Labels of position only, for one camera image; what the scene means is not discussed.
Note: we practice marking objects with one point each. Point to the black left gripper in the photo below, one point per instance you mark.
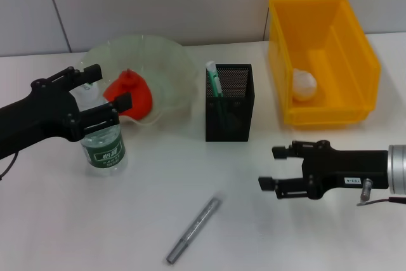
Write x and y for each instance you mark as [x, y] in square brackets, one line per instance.
[38, 118]

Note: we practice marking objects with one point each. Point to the white paper ball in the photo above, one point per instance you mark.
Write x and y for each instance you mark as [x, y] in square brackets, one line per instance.
[304, 85]

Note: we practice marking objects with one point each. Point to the clear green-label water bottle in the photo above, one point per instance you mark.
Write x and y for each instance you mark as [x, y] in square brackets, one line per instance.
[104, 153]

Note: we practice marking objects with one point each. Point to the black mesh pen holder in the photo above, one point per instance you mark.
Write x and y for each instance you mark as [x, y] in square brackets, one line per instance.
[241, 118]

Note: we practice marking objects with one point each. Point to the grey marker pen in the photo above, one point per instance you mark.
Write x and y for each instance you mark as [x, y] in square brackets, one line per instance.
[196, 228]

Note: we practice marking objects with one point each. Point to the mint green utility knife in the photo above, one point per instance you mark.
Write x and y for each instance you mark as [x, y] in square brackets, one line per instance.
[215, 83]

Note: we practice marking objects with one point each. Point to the yellow plastic storage bin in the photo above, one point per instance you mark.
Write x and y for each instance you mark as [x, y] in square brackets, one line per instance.
[333, 30]

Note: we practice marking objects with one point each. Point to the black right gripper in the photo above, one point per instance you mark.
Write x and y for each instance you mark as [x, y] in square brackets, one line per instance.
[342, 166]

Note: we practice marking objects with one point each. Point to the wavy clear glass fruit plate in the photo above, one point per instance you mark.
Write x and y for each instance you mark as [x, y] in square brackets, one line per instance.
[165, 61]

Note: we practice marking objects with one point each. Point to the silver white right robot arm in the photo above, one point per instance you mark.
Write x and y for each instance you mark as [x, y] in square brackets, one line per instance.
[398, 169]

